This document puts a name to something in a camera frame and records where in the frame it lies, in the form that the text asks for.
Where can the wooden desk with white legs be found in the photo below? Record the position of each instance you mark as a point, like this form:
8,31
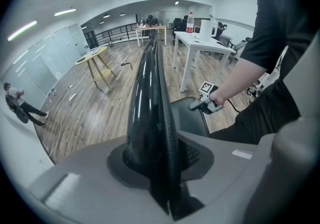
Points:
152,27

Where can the black framed glass door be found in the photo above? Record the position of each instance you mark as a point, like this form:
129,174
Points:
90,40

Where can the person's right hand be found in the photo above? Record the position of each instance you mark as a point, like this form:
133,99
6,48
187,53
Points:
218,99

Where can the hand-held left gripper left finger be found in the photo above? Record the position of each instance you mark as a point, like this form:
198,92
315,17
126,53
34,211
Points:
87,180

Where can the black metal railing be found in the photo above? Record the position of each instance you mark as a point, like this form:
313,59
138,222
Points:
112,33

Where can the purple white booklet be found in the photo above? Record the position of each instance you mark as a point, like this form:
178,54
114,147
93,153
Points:
95,51

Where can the red label plastic bottle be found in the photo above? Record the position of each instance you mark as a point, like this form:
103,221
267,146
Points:
190,23

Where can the black phone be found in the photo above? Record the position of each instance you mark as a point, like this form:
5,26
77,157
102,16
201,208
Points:
222,44
80,60

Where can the person's right forearm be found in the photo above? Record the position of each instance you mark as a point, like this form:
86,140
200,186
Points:
240,75

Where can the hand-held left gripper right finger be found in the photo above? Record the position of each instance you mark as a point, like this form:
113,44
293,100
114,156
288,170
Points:
225,168

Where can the black curved floor tool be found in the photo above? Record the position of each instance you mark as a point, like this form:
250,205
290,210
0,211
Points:
126,63

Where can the long ceiling light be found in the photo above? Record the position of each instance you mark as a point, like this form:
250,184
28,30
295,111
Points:
22,30
65,12

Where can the round yellow wooden table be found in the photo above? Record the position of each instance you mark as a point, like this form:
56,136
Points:
93,56

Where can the small clear water bottle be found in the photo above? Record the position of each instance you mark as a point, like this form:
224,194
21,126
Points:
85,48

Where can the black folding chair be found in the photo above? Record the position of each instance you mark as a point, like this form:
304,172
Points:
150,92

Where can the white electric kettle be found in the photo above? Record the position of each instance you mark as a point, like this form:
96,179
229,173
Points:
206,30

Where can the person's black clothing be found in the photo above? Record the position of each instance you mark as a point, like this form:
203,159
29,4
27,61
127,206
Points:
275,30

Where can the white square table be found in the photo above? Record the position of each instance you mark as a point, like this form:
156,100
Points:
212,45

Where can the white paper notice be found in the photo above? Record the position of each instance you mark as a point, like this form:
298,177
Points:
67,42

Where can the white door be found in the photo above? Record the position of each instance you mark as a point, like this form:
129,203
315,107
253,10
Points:
75,42

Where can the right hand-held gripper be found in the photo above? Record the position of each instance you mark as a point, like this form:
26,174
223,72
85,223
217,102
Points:
209,87

